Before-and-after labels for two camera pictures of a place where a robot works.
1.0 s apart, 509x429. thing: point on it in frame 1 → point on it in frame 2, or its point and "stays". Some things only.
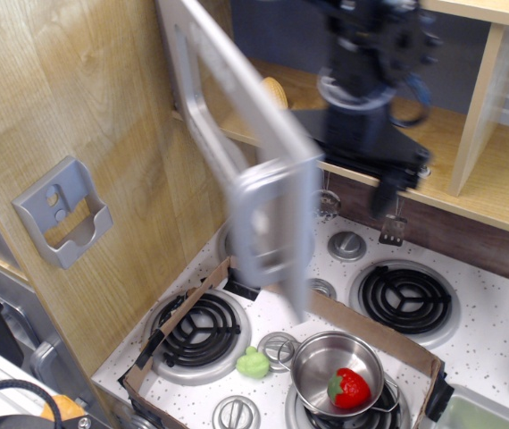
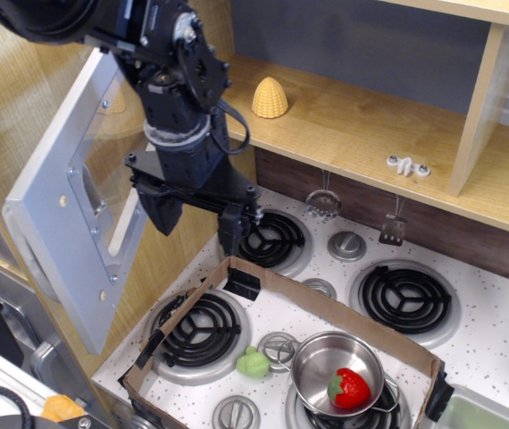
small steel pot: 314,362 stays
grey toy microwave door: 268,172 → 74,215
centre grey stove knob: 279,349 stays
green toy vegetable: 253,365 stays
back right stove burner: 412,298 stays
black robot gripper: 365,141 → 205,177
